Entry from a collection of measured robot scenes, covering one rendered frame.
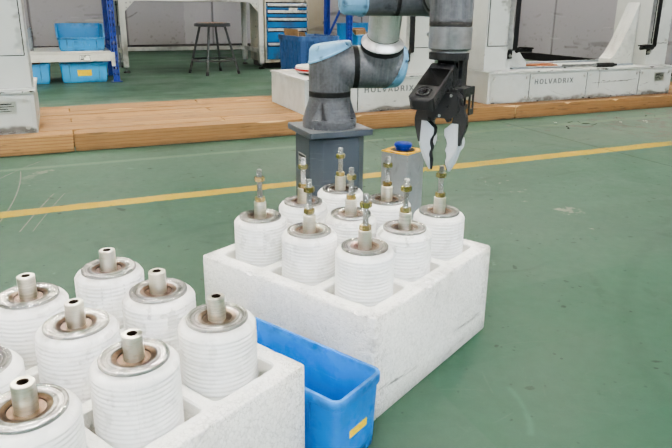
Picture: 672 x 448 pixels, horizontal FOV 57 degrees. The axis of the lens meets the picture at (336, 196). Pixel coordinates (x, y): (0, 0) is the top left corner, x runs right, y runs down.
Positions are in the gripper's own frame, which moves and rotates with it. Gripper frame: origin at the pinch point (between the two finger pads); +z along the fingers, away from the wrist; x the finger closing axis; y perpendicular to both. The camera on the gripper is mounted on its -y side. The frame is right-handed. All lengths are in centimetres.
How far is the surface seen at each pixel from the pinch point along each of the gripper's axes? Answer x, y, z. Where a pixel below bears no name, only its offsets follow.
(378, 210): 10.8, -2.2, 10.2
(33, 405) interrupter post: 9, -76, 9
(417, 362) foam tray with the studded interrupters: -5.5, -18.1, 30.1
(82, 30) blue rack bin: 446, 269, -8
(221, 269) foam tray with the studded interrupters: 29.6, -26.7, 18.1
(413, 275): -2.2, -13.9, 16.5
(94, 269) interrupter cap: 32, -52, 10
